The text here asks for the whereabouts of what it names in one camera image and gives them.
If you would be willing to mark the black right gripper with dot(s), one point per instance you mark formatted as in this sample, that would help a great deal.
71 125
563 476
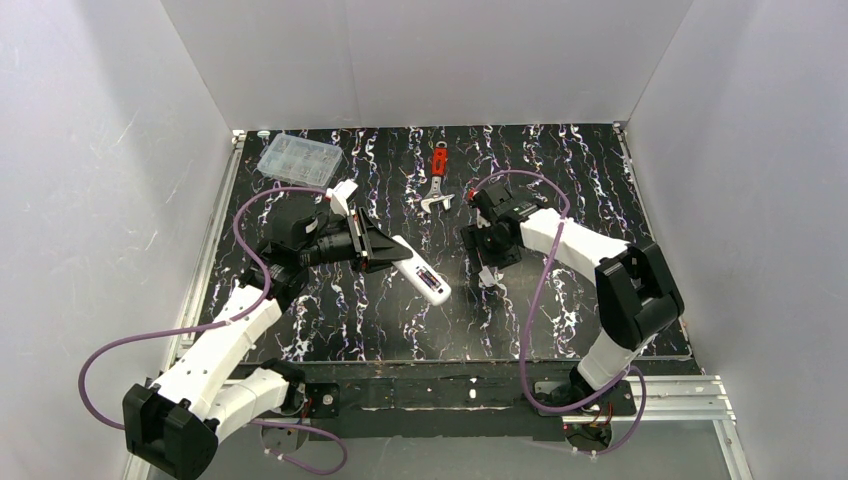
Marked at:
473 241

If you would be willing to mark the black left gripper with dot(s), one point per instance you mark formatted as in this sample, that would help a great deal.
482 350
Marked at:
361 240

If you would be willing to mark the white remote battery cover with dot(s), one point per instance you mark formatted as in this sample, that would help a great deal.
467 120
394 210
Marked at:
487 278

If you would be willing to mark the white air conditioner remote control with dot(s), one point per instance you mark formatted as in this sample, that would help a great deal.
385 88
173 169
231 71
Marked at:
421 275

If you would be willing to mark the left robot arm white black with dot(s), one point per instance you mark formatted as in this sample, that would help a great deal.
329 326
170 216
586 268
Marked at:
177 421

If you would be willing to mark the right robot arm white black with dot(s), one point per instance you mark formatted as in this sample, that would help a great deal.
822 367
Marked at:
636 293

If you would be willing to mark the clear plastic screw box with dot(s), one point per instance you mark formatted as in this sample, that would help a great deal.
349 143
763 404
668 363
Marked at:
300 161

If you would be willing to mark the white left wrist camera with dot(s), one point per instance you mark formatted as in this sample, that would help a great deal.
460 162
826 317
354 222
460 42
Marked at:
340 195

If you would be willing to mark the red handled adjustable wrench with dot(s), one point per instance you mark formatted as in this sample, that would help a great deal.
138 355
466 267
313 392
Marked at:
435 195

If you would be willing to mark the black front mounting rail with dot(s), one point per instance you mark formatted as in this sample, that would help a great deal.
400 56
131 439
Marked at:
427 399

